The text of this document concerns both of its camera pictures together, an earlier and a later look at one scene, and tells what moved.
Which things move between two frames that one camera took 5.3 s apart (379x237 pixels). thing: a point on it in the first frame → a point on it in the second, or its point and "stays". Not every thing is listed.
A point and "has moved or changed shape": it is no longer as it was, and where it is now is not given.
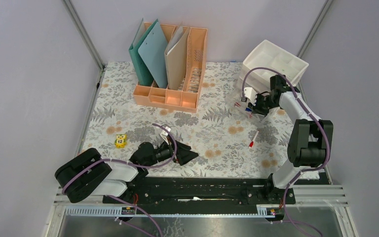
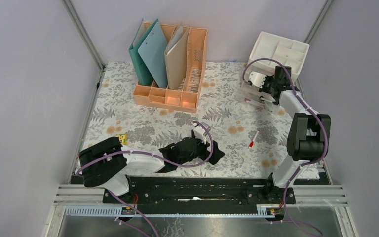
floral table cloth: [232, 143] stays
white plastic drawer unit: [280, 62] has moved or changed shape
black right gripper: [255, 109] → [268, 78]
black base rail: [202, 191] stays
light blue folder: [154, 52] stays
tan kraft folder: [176, 58] stays
